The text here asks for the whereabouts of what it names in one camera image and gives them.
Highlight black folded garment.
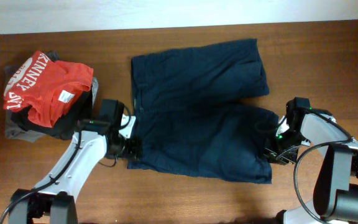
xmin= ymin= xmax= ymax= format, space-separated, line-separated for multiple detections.
xmin=11 ymin=91 xmax=93 ymax=140

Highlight navy blue shorts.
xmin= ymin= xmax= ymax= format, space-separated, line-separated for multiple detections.
xmin=127 ymin=39 xmax=278 ymax=184

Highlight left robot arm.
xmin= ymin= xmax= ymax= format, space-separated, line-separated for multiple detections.
xmin=0 ymin=99 xmax=142 ymax=223

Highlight left black cable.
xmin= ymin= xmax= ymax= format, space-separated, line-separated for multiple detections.
xmin=0 ymin=105 xmax=133 ymax=224

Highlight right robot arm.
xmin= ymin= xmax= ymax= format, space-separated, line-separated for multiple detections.
xmin=264 ymin=97 xmax=358 ymax=223

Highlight red printed t-shirt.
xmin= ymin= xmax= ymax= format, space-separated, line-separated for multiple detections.
xmin=3 ymin=51 xmax=94 ymax=128

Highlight grey folded garment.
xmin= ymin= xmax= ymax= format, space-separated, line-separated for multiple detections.
xmin=4 ymin=77 xmax=99 ymax=142

